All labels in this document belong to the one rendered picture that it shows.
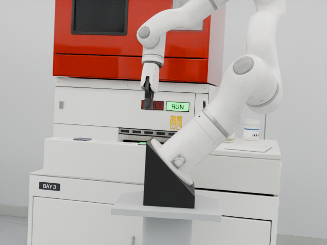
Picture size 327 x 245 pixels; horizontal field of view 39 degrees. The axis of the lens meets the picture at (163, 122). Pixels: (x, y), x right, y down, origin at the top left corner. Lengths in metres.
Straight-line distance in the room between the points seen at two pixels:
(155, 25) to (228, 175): 0.60
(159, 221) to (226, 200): 0.35
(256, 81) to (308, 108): 2.42
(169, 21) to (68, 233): 0.90
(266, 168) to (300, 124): 2.13
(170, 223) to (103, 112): 1.11
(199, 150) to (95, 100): 1.12
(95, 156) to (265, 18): 0.80
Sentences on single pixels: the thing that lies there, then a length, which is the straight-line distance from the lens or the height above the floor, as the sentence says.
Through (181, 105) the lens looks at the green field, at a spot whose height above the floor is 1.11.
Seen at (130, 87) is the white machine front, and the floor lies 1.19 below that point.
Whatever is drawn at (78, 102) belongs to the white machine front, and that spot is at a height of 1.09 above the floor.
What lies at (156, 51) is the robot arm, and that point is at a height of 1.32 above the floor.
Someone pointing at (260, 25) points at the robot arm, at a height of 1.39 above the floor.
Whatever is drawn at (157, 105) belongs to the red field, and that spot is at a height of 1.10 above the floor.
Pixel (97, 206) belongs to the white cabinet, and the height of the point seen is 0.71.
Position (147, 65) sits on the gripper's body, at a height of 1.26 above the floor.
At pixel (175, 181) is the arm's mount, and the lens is 1.40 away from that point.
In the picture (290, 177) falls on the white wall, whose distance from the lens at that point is 3.83.
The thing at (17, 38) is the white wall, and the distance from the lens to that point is 4.38.
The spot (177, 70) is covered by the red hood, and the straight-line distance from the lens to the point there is 2.29.
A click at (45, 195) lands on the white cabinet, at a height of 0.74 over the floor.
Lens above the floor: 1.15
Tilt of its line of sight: 3 degrees down
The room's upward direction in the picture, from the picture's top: 3 degrees clockwise
